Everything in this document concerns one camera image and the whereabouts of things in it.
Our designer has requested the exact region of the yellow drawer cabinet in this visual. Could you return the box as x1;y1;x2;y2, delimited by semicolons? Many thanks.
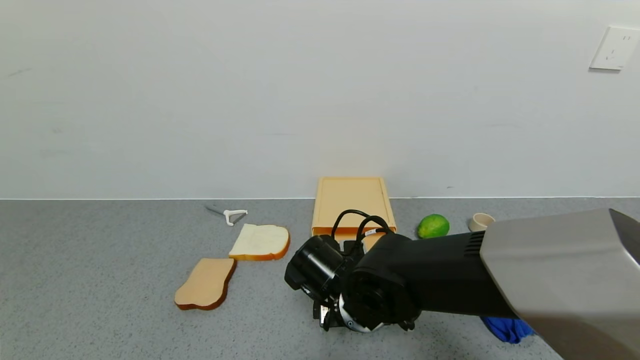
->
311;176;397;239

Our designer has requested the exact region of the white bread slice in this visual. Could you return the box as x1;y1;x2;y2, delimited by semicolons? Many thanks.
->
229;223;291;262

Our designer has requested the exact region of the green lime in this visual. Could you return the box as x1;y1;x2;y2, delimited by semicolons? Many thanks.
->
417;214;450;240

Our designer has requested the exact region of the brown toast slice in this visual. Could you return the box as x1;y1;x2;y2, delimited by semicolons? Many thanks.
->
174;258;237;311

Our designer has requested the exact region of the beige cup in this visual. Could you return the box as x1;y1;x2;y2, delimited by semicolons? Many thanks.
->
468;212;496;233

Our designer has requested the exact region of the blue cloth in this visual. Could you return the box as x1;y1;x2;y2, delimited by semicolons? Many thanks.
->
480;315;535;345

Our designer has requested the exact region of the black cable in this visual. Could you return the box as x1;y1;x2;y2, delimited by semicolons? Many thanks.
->
330;209;394;252

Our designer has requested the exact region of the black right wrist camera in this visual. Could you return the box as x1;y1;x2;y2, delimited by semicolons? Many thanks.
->
284;234;347;302

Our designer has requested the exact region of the white peeler with grey handle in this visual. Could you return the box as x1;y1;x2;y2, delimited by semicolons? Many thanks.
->
205;205;249;227

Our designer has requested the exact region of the white wall outlet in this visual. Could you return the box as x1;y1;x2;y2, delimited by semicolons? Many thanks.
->
589;25;640;71

